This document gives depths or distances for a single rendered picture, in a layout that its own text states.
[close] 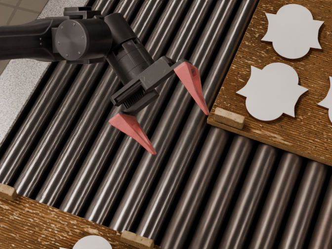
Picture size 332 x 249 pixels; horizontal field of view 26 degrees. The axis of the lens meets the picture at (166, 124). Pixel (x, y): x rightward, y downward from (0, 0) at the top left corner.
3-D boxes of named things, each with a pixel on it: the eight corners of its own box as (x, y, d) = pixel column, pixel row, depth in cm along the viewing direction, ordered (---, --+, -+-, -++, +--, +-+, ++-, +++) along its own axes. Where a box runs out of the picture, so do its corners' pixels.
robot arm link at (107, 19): (124, 6, 109) (103, 31, 112) (96, 7, 103) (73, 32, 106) (149, 42, 107) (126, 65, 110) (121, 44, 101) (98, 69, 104)
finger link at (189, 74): (214, 103, 98) (176, 49, 100) (173, 133, 100) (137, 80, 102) (225, 107, 105) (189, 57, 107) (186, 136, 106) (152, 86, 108)
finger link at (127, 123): (174, 133, 100) (138, 79, 102) (135, 162, 101) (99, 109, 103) (187, 135, 106) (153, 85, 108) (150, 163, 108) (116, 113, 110)
